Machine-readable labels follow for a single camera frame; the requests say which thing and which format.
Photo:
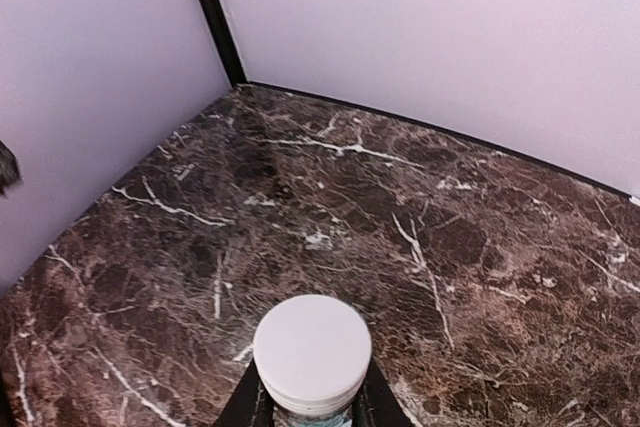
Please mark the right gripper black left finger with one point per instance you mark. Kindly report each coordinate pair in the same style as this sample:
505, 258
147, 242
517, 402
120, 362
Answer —
250, 405

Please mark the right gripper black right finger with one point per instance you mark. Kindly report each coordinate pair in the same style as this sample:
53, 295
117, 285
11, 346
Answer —
375, 404

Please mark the white green glue stick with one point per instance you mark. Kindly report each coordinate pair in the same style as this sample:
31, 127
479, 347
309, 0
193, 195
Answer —
312, 353

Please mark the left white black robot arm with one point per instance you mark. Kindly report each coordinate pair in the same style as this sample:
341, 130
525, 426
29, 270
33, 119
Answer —
10, 174

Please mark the left black frame post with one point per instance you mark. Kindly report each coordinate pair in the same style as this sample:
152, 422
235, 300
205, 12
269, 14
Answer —
223, 40

